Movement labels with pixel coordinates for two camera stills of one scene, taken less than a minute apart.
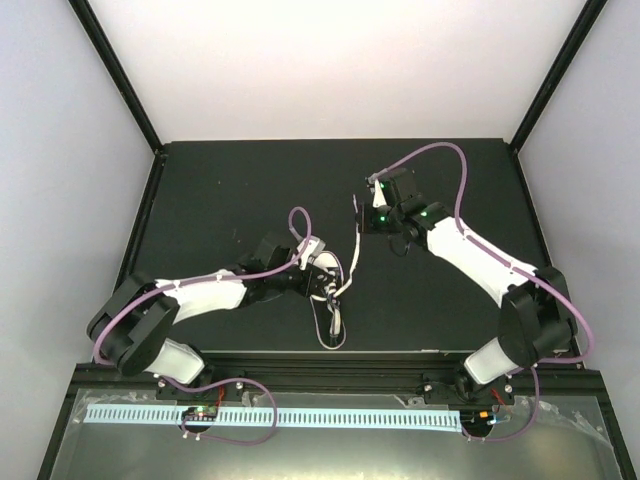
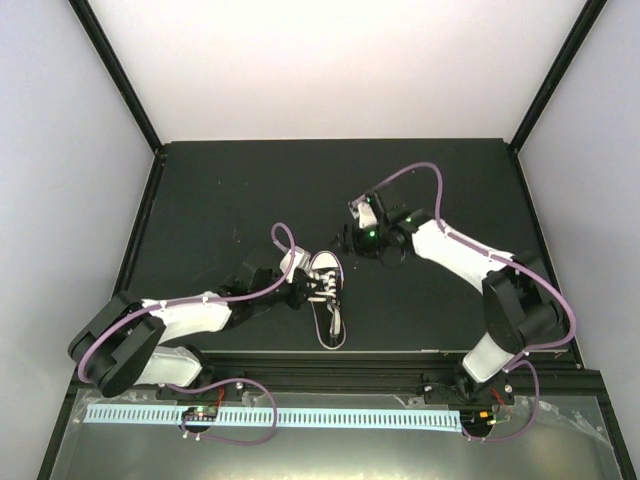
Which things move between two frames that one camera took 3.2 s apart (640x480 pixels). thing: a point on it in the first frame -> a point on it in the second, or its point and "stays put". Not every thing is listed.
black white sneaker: [326, 299] stays put
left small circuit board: [200, 413] stays put
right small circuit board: [476, 420] stays put
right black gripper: [366, 223] -> [351, 242]
